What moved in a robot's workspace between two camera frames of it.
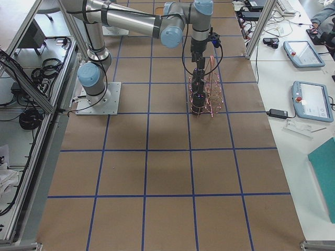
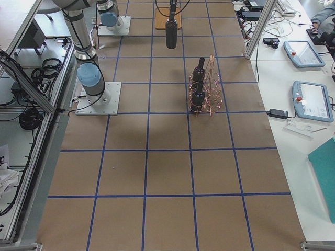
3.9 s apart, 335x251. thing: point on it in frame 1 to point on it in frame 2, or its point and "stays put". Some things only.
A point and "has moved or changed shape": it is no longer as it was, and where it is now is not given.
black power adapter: x=278 y=113 stays put
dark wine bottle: x=198 y=102 stays put
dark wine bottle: x=198 y=84 has moved or changed shape
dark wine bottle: x=198 y=75 stays put
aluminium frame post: x=268 y=9 stays put
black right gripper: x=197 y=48 to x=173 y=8
